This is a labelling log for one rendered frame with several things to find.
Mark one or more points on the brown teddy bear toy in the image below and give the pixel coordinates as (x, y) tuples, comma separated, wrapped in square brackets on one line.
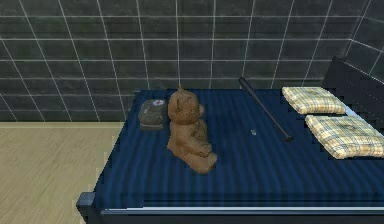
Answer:
[(186, 130)]

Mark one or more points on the grey first aid box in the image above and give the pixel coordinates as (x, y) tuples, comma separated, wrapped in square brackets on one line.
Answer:
[(152, 114)]

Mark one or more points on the small grey object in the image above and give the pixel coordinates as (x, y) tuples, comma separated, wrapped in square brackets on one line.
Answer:
[(253, 132)]

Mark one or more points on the black baseball bat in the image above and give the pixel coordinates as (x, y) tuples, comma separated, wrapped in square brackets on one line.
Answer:
[(265, 110)]

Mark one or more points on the yellow checked pillow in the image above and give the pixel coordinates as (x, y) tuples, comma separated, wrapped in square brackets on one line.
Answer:
[(346, 136), (313, 100)]

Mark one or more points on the blue bed with dark frame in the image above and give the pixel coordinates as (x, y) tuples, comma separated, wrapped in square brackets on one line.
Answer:
[(253, 173)]

